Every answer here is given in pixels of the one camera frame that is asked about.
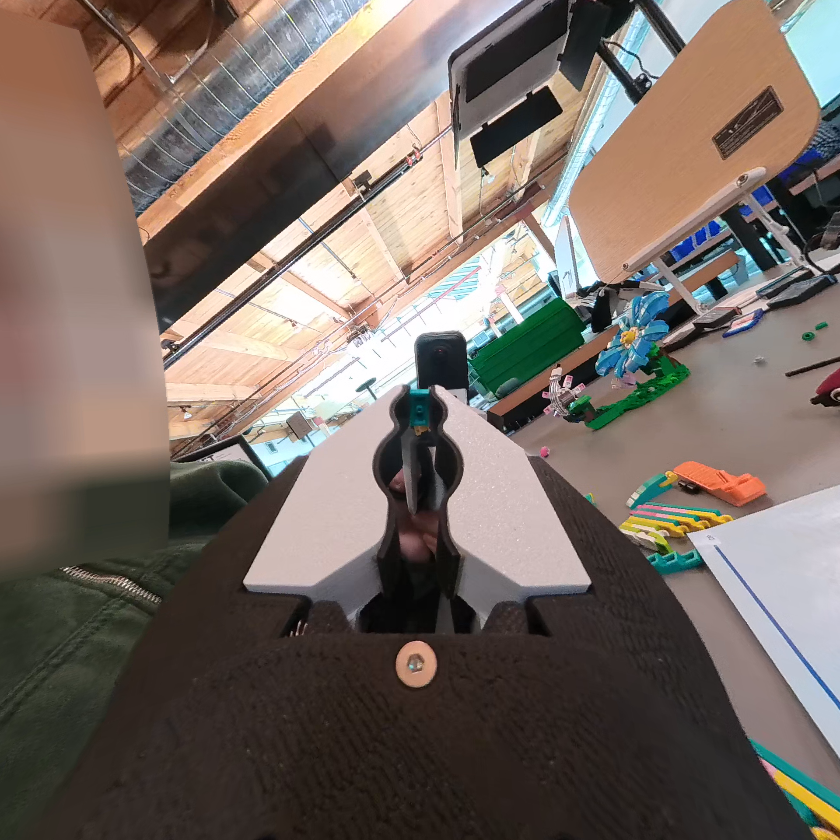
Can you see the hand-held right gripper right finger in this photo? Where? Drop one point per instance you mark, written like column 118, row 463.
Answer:
column 505, row 525

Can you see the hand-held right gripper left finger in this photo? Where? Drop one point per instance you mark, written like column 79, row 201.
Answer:
column 315, row 525

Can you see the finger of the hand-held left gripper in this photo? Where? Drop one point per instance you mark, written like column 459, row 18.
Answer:
column 412, row 472

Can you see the teal lego piece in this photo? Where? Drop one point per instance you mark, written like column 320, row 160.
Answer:
column 420, row 408

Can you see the multicolour lego wing assembly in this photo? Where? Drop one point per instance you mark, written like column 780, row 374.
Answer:
column 669, row 518

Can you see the blue lego flower model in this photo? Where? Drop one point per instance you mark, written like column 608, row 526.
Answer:
column 633, row 341

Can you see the orange lego brick separator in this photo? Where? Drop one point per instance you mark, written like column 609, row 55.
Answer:
column 718, row 482

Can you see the black lego rod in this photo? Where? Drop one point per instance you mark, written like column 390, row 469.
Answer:
column 814, row 367

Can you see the pink lego bird model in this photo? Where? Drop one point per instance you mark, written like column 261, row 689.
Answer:
column 830, row 388

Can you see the small green lego pieces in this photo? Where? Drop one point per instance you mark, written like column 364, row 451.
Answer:
column 810, row 336

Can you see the teal and yellow lego parts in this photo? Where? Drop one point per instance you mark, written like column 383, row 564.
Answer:
column 804, row 794

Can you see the person's left hand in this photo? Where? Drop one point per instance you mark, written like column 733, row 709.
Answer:
column 417, row 541

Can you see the green plastic crate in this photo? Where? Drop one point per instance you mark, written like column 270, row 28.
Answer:
column 528, row 344

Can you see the black framed monitor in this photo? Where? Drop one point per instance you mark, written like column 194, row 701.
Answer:
column 226, row 453

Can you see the green jacket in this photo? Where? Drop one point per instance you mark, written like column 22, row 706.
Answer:
column 72, row 656

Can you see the white instruction booklet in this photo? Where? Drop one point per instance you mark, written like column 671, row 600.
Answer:
column 781, row 577

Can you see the overhead panel light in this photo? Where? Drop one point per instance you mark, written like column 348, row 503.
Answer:
column 508, row 62

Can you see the black light stand pole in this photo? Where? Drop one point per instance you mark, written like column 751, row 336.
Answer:
column 623, row 52

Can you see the black flat device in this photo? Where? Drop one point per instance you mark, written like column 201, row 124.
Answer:
column 797, row 289

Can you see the metal air duct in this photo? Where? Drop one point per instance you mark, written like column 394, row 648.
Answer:
column 216, row 72

